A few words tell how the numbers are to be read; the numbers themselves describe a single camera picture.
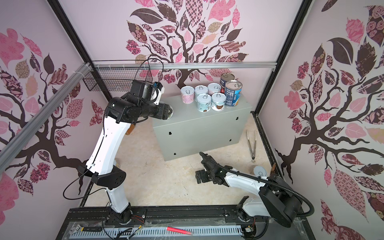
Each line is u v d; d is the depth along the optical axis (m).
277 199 0.42
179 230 0.70
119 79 1.22
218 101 0.71
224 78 0.76
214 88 0.78
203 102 0.71
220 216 0.74
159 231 0.70
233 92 0.69
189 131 0.92
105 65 0.92
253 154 0.95
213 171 0.66
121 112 0.42
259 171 0.83
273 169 0.92
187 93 0.74
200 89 0.77
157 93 0.52
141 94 0.48
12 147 0.51
